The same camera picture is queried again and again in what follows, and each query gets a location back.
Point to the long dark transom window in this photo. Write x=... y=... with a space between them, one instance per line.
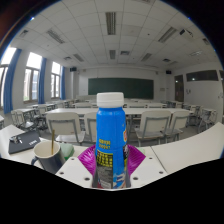
x=201 y=75

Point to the blue white-capped drink bottle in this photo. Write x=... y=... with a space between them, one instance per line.
x=111 y=133

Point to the group of white classroom chairs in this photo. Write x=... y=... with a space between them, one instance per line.
x=66 y=125

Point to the dark wooden door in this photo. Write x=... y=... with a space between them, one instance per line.
x=221 y=83
x=179 y=88

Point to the dark green blackboard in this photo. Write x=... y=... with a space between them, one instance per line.
x=140 y=87

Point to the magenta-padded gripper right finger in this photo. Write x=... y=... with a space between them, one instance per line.
x=146 y=168

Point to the wooden stick in mug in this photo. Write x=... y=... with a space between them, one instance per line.
x=52 y=140

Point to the tall window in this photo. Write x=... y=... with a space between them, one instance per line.
x=32 y=78
x=5 y=66
x=55 y=81

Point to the bunch of keys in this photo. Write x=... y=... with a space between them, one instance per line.
x=15 y=139

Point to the group of ceiling lights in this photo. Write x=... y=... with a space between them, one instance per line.
x=111 y=23

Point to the black wall speaker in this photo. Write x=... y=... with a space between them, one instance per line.
x=168 y=71
x=73 y=69

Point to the small green object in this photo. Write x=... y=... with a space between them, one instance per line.
x=68 y=150

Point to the ceiling projector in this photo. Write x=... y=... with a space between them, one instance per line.
x=186 y=32

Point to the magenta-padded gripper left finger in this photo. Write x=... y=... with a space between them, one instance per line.
x=75 y=170

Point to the dark blue mug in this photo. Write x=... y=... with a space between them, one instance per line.
x=50 y=163

